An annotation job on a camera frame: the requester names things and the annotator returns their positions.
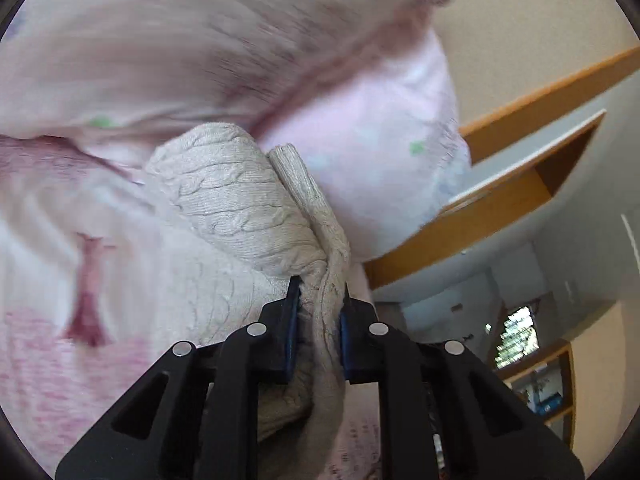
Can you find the pink floral bed sheet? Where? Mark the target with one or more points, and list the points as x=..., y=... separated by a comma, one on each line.
x=80, y=257

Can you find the cream cable-knit sweater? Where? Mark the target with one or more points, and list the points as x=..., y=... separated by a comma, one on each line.
x=236, y=223

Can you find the pink floral pillow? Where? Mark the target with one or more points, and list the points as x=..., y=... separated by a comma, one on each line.
x=384, y=147

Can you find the wooden bookshelf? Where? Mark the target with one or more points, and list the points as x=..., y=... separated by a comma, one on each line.
x=545, y=381

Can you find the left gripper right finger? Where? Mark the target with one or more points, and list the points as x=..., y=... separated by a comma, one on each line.
x=443, y=412

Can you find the large pink tree-print pillow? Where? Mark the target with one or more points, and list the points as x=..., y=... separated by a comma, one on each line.
x=118, y=77

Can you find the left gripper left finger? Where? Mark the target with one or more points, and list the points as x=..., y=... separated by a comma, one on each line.
x=193, y=414

